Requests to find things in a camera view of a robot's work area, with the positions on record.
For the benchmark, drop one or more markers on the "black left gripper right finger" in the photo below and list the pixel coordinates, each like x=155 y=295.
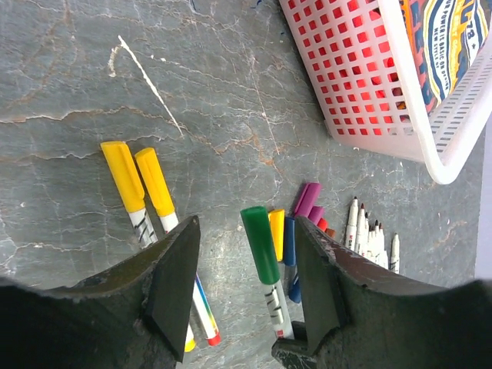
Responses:
x=322 y=265

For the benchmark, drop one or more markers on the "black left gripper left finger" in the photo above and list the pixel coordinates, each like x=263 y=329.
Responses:
x=137 y=312

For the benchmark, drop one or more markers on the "yellow capped marker pen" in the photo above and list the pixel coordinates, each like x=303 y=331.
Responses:
x=395 y=255

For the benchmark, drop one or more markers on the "red capped marker pen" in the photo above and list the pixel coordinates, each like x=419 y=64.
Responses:
x=367 y=229

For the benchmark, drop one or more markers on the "blue pen cap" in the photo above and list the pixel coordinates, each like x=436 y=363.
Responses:
x=294 y=290
x=289 y=258

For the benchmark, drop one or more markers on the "brown capped marker pen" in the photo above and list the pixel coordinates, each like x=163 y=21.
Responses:
x=360 y=229

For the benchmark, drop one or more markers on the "purple pen cap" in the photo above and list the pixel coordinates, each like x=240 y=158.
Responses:
x=308 y=197
x=316 y=214

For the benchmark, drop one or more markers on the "green capped marker pen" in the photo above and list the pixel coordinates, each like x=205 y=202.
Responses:
x=258 y=231

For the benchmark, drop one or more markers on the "white plastic basket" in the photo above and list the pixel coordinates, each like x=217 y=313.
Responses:
x=359 y=60

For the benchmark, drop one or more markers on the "red printed cloth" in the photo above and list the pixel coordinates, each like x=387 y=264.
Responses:
x=445 y=37

